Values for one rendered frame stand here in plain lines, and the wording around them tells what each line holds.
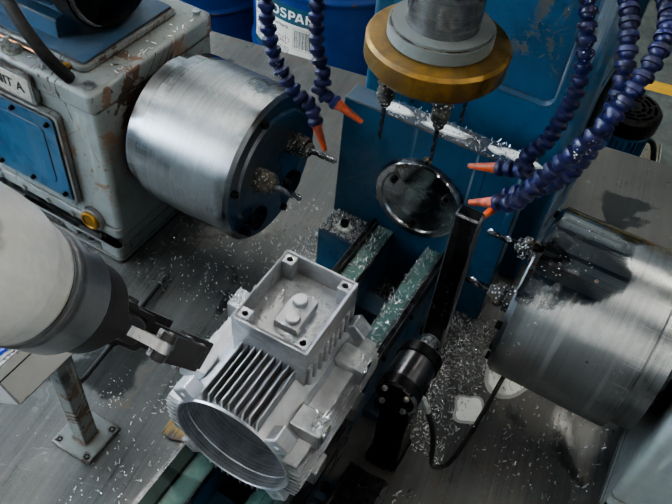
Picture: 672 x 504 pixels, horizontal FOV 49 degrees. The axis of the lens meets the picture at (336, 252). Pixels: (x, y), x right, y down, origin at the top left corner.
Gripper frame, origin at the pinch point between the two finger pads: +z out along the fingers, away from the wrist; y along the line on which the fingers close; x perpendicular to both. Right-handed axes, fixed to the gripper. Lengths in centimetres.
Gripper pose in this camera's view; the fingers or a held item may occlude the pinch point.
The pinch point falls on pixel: (171, 338)
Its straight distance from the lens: 76.5
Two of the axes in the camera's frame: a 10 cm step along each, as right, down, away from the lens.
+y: -8.6, -4.2, 2.9
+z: 1.9, 2.6, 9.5
